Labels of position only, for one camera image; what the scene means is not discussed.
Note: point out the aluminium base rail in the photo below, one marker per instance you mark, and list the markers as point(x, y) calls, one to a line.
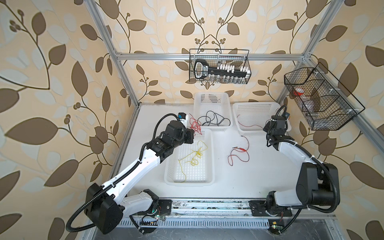
point(195, 213)

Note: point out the near white plastic basket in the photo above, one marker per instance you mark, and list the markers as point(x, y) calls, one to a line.
point(192, 165)

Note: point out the white plastic basket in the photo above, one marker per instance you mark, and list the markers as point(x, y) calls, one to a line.
point(251, 117)
point(192, 165)
point(213, 111)

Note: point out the black tool with white sockets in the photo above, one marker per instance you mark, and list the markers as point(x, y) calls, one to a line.
point(202, 69)

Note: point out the black wire basket on right wall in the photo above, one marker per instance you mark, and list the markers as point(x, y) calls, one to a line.
point(328, 104)

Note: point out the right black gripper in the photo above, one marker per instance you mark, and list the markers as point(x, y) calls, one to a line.
point(266, 127)

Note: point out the red item in wire basket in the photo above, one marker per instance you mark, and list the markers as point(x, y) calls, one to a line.
point(297, 92)

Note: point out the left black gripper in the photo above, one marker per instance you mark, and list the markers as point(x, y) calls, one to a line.
point(189, 133)

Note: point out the black wire basket on wall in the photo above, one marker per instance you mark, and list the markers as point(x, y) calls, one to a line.
point(225, 56)
point(328, 104)

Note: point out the black wire basket on back wall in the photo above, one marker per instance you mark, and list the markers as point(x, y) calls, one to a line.
point(225, 56)

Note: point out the far right white plastic basket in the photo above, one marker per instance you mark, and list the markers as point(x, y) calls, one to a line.
point(251, 117)

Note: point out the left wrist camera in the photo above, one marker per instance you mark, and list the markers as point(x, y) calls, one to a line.
point(184, 119)

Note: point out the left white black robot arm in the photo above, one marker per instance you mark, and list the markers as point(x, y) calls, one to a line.
point(107, 204)

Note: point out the far middle white plastic basket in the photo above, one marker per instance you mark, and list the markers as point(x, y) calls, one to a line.
point(213, 111)

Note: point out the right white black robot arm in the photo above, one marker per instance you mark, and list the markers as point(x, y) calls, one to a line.
point(317, 186)

